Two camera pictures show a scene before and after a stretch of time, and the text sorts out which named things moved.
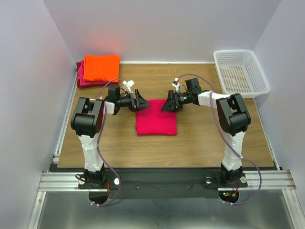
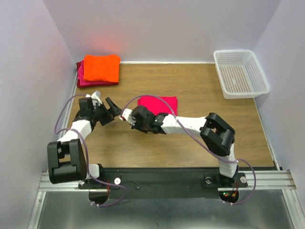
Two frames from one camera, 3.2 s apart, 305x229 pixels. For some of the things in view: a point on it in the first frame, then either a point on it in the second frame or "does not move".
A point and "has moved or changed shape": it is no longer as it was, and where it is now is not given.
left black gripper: (138, 103) to (109, 117)
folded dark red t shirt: (88, 86) does not move
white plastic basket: (239, 72) does not move
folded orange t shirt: (105, 67) does not move
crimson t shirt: (152, 121) has moved or changed shape
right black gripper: (169, 105) to (137, 126)
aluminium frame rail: (254, 180) does not move
